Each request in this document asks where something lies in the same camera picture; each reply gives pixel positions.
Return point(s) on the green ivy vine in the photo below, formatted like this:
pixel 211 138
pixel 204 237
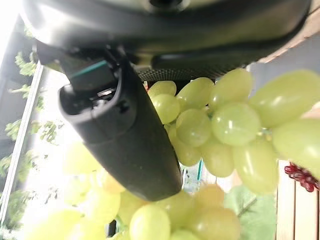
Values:
pixel 25 125

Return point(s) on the green grape bunch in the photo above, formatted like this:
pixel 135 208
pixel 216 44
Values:
pixel 225 130

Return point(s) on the green grape leaf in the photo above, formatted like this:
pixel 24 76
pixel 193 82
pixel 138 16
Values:
pixel 252 212

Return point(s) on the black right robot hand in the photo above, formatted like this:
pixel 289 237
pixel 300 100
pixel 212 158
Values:
pixel 130 130

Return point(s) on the wooden slat crate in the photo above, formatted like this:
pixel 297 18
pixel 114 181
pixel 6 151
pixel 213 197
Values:
pixel 297 207

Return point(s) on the red grape bunch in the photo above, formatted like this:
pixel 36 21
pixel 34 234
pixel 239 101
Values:
pixel 301 177

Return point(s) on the white window frame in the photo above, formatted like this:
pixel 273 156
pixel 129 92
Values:
pixel 21 140

